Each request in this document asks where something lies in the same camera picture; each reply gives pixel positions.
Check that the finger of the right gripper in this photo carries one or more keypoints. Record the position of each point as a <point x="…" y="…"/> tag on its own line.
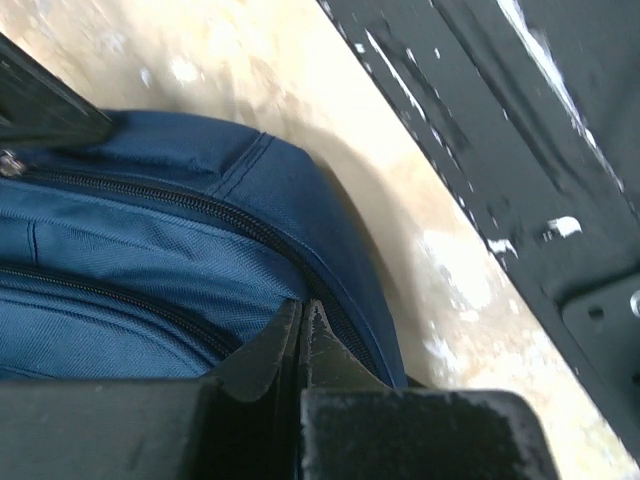
<point x="40" y="110"/>

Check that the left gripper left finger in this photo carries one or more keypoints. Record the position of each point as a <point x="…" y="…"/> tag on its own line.
<point x="238" y="422"/>

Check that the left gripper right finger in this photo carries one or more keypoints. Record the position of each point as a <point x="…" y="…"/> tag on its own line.
<point x="355" y="427"/>

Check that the navy blue school backpack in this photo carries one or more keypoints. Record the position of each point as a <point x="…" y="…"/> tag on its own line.
<point x="161" y="251"/>

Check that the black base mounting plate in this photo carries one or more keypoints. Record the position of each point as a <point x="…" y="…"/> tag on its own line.
<point x="529" y="112"/>

